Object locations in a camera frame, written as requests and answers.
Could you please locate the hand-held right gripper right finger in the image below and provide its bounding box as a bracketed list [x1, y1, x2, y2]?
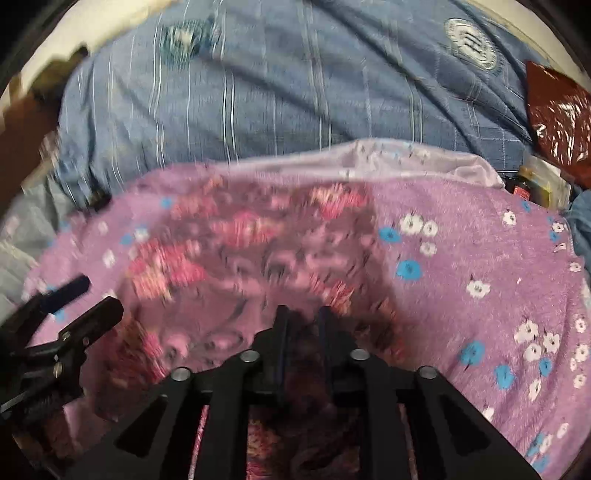
[318, 306, 542, 480]

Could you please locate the red shiny packet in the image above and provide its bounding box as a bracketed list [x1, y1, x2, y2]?
[525, 60, 591, 190]

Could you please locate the brown wooden headboard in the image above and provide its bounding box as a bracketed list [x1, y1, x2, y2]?
[0, 44, 90, 190]

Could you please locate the grey cloth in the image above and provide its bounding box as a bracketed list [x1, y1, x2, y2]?
[0, 182, 65, 319]

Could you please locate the blue striped duvet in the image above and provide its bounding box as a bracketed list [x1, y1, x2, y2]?
[51, 0, 539, 208]

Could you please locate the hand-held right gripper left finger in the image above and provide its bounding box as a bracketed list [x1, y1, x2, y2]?
[69, 305, 291, 480]

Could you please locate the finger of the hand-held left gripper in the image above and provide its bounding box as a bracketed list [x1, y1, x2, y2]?
[7, 274, 92, 326]
[25, 296, 125, 358]

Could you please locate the blue denim cloth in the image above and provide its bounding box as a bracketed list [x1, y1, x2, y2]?
[564, 188, 591, 261]

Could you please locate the maroon floral garment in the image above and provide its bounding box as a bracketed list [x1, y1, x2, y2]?
[108, 182, 407, 480]

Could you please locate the purple floral blanket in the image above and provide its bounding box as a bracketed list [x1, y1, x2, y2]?
[9, 140, 591, 480]

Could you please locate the yellow box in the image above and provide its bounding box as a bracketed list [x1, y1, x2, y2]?
[529, 156, 561, 206]

